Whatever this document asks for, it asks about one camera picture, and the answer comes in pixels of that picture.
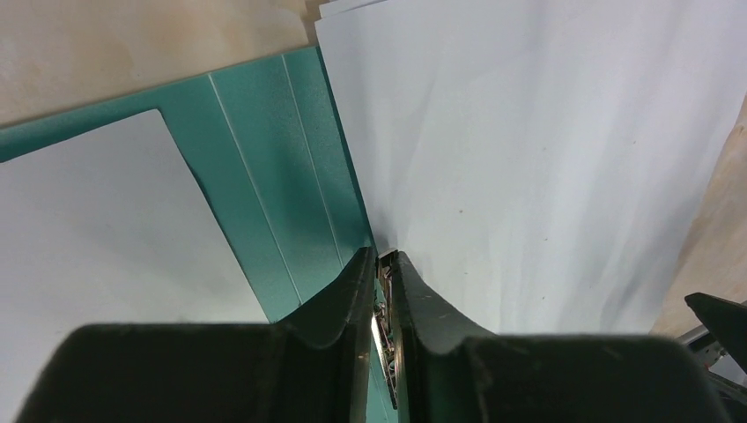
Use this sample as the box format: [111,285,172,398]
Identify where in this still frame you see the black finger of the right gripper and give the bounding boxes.
[684,293,746,371]

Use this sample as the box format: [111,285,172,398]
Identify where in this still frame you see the printed white paper sheet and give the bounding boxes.
[1,109,267,422]

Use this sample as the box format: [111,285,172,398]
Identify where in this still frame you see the metal folder clip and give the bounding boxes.
[372,249,398,410]

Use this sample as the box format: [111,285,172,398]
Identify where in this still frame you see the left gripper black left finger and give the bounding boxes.
[18,247,376,422]

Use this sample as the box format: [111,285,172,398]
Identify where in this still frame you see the white paper sheets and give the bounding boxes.
[315,1,746,333]

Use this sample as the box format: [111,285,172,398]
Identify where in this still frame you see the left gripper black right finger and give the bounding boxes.
[391,252,729,422]

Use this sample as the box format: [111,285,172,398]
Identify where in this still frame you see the green plastic folder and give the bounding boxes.
[1,48,396,422]

